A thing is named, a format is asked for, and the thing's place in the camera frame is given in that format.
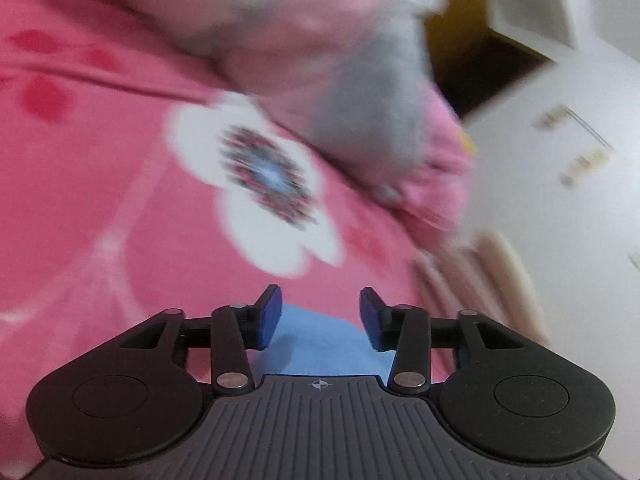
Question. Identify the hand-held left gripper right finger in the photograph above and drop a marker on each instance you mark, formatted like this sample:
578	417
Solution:
371	317

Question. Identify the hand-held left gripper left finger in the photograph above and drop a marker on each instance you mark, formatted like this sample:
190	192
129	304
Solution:
270	317

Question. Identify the light blue t-shirt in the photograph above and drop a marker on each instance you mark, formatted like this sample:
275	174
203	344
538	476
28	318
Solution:
320	340

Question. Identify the beige folded cloth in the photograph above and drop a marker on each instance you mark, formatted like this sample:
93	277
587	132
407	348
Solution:
505	280

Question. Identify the bright pink quilted bedspread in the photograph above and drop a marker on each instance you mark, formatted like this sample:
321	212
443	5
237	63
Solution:
445	125

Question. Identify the pink floral plush blanket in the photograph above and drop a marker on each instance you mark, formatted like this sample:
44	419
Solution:
75	185

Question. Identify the yellowish paper scrap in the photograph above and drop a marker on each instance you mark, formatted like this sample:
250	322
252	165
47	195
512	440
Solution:
587	167
552	117

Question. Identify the pink grey floral quilt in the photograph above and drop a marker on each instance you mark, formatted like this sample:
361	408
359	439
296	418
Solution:
325	35

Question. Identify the wooden door frame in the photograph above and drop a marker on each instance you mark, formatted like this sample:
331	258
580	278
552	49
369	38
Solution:
460	15

